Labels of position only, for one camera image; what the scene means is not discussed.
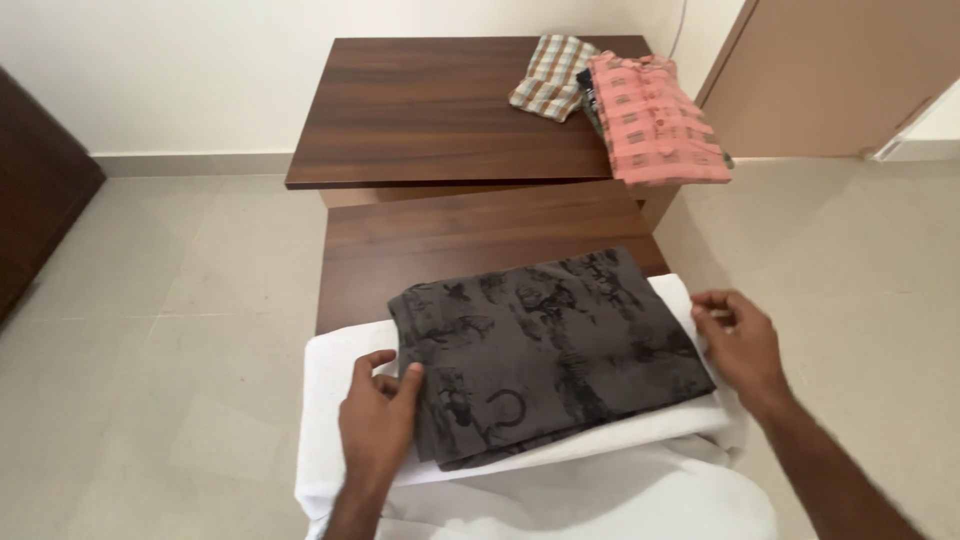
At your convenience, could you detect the person's left hand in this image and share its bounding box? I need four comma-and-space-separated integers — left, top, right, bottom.
338, 349, 426, 493

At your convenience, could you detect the person's right hand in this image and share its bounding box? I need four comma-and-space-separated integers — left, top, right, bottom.
689, 290, 795, 423

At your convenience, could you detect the grey printed garment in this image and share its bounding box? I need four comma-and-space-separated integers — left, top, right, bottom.
387, 247, 717, 472

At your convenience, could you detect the white towel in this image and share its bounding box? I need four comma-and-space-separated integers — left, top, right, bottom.
294, 273, 750, 523

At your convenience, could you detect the person's white clothing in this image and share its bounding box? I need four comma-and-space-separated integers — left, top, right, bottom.
306, 433, 778, 540

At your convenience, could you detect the small dark wooden table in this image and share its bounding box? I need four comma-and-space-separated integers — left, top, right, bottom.
315, 180, 671, 336

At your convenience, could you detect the pink checked folded shirt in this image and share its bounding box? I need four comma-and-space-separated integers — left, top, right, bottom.
585, 51, 733, 187

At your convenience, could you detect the light brown door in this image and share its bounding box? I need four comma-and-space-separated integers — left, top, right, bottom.
695, 0, 960, 159

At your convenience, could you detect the dark patterned folded garment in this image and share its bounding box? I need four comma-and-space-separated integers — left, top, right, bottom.
575, 69, 606, 141

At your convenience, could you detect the large dark wooden table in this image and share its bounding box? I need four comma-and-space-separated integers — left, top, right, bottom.
285, 35, 684, 231

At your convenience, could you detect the beige plaid folded shirt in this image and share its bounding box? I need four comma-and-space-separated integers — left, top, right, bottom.
508, 33, 601, 124

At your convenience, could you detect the dark brown wooden cabinet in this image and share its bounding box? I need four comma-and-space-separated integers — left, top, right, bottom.
0, 66, 107, 328

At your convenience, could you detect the thin grey cable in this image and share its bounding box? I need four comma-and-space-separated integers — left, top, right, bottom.
667, 0, 690, 60

